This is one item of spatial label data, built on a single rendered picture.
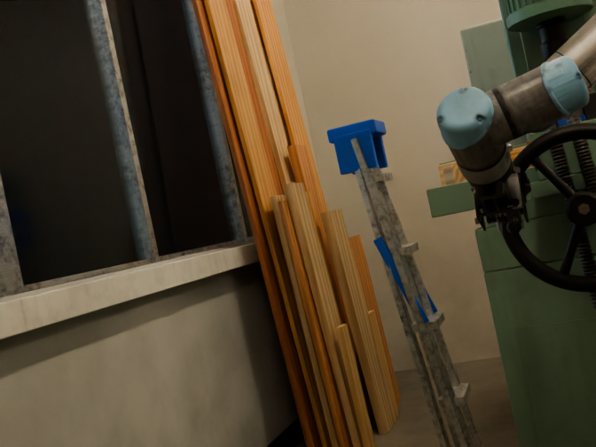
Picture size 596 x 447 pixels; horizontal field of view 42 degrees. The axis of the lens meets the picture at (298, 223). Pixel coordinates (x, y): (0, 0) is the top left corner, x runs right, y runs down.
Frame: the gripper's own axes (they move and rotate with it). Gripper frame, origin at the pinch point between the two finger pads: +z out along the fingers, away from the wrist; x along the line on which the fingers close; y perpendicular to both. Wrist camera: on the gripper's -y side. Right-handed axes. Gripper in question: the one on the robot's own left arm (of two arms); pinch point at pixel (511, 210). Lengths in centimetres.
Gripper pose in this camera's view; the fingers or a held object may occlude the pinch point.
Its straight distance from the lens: 137.2
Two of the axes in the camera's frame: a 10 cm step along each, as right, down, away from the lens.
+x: 9.1, -1.9, -3.7
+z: 4.2, 4.2, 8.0
